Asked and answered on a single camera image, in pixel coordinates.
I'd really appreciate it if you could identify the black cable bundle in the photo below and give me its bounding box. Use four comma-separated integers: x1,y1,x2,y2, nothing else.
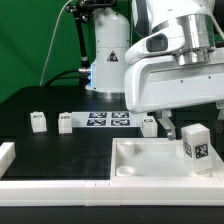
44,68,92,88

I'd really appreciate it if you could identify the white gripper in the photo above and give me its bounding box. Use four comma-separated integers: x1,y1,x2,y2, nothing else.
124,49,224,141

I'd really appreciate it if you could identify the white obstacle fence left bar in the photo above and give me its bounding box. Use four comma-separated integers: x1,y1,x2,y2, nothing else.
0,142,16,179

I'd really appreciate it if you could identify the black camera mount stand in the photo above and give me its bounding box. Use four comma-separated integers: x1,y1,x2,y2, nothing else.
66,0,117,69

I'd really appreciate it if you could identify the white obstacle fence bar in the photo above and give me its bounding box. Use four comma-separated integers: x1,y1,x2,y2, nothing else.
0,180,224,207
0,142,16,179

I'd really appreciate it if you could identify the white square tabletop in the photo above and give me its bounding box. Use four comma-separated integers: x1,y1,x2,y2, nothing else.
110,138,223,179

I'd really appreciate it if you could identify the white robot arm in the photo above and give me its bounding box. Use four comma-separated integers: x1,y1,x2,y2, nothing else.
86,0,224,139

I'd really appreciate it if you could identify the white marker tag sheet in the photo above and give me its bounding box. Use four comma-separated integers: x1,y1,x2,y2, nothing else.
72,111,143,128

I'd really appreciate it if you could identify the white thin cable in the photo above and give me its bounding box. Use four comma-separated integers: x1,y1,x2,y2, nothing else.
39,0,74,87

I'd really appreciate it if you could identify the white obstacle fence front bar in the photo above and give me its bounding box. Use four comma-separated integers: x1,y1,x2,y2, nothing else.
0,180,224,207

